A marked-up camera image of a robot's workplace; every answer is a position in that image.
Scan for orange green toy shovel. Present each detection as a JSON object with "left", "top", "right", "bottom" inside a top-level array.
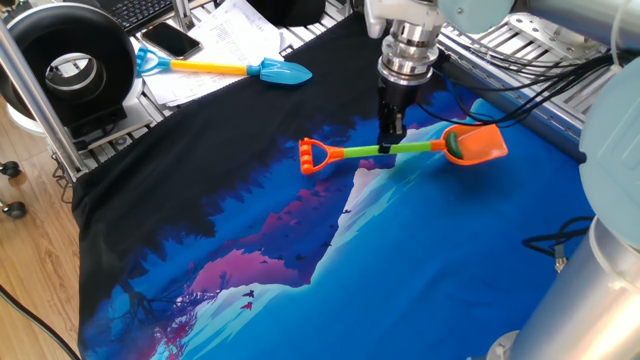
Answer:
[{"left": 298, "top": 123, "right": 509, "bottom": 176}]

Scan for blue yellow toy shovel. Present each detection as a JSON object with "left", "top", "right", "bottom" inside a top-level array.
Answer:
[{"left": 135, "top": 45, "right": 314, "bottom": 86}]

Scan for black looped base cable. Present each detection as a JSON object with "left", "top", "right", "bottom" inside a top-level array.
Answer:
[{"left": 522, "top": 215, "right": 596, "bottom": 259}]

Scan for black smartphone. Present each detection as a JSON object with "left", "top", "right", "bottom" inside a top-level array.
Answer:
[{"left": 139, "top": 21, "right": 204, "bottom": 61}]

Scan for aluminium mounting plate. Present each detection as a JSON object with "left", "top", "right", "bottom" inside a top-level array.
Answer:
[{"left": 502, "top": 12, "right": 609, "bottom": 56}]

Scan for white printed paper sheets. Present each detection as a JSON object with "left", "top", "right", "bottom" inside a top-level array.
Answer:
[{"left": 130, "top": 0, "right": 284, "bottom": 107}]

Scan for black keyboard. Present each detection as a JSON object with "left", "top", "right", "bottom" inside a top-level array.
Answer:
[{"left": 97, "top": 0, "right": 176, "bottom": 34}]

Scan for aluminium frame post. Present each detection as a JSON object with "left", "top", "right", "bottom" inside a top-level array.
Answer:
[{"left": 0, "top": 22, "right": 89, "bottom": 181}]

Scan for black rounded object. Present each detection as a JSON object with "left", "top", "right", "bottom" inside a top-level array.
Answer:
[{"left": 247, "top": 0, "right": 327, "bottom": 28}]

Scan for black table cable bundle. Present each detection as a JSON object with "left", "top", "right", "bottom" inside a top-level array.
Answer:
[{"left": 417, "top": 49, "right": 616, "bottom": 126}]

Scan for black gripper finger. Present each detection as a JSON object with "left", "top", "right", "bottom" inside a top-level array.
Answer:
[
  {"left": 377, "top": 112, "right": 397, "bottom": 155},
  {"left": 393, "top": 110, "right": 408, "bottom": 146}
]

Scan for green toy cucumber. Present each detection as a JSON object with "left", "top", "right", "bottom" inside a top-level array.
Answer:
[{"left": 444, "top": 130, "right": 465, "bottom": 161}]

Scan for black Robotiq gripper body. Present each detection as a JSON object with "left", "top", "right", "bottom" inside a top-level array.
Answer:
[{"left": 375, "top": 74, "right": 420, "bottom": 124}]

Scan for mountain print blue cloth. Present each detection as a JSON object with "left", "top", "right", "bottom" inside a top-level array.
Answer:
[{"left": 72, "top": 12, "right": 596, "bottom": 360}]

